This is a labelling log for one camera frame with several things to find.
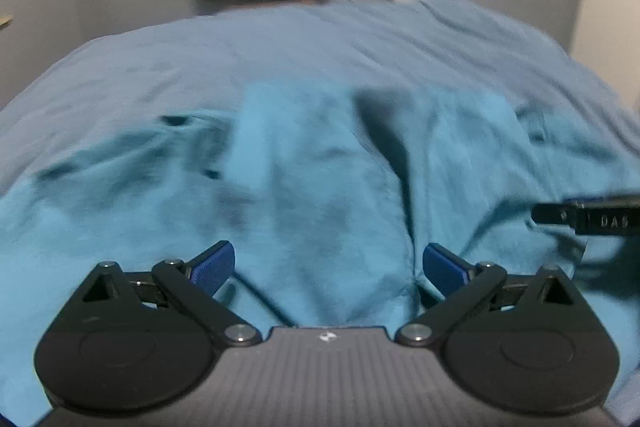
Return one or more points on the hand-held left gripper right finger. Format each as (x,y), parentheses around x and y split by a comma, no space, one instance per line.
(442,268)

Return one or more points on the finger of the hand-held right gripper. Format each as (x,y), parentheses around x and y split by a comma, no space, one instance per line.
(590,219)

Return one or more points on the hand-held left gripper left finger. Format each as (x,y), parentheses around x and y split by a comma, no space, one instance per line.
(212,266)

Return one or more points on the teal zip jacket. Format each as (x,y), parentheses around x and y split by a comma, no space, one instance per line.
(310,187)

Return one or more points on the blue bedspread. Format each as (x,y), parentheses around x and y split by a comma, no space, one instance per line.
(210,52)

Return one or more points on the wooden window sill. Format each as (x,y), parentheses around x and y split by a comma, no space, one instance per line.
(5,20)

